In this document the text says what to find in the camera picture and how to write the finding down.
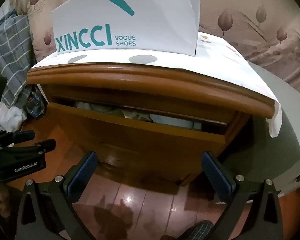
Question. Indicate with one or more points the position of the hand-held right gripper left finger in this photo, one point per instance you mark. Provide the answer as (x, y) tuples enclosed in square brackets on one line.
[(83, 172)]

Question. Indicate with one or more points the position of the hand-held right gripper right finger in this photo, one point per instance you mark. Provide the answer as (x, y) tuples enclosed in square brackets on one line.
[(215, 177)]

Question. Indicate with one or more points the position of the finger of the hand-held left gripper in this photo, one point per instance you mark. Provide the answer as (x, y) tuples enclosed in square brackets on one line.
[(17, 136), (43, 146)]

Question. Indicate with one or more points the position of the small white underwear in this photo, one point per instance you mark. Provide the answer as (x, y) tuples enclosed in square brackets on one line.
[(85, 106)]

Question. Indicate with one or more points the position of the wooden drawer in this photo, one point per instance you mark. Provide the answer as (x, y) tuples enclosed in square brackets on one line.
[(140, 145)]

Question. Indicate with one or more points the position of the light blue underwear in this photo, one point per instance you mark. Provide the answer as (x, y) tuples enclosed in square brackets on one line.
[(170, 122)]

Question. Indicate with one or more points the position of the white shoe box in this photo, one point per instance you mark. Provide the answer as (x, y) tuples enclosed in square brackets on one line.
[(140, 25)]

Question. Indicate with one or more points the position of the white floral cloth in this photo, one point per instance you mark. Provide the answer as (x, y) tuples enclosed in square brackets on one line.
[(10, 117)]

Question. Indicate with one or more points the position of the blue packet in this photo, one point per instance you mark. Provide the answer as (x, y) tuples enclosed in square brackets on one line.
[(35, 105)]

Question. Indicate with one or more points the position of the plaid slipper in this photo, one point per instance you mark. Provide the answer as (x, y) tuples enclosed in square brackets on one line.
[(200, 228)]

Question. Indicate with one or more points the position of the grey plaid quilt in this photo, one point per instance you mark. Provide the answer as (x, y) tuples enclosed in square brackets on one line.
[(10, 55)]

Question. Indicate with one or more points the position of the wooden nightstand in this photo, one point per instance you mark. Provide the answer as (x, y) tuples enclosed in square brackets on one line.
[(140, 77)]

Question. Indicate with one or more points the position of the white patterned cloth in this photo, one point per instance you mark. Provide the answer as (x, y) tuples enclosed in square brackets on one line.
[(215, 62)]

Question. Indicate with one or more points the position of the bed with leaf-print sheet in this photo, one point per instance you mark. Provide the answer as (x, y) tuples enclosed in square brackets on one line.
[(252, 30)]

